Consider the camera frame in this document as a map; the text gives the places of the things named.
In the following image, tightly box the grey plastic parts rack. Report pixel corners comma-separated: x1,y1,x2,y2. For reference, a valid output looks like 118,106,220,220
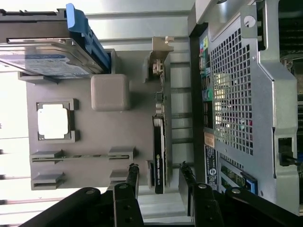
18,48,173,191

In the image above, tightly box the silver CPU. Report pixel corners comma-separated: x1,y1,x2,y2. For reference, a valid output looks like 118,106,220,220
37,104,71,140

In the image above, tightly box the open dark PC case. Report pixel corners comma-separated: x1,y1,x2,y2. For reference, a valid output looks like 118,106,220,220
188,0,303,206

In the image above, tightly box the hard disk with blue label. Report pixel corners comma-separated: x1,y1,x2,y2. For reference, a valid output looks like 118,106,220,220
0,39,101,80

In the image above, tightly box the blue disk caddy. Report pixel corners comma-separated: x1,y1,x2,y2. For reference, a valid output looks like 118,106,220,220
0,2,112,74

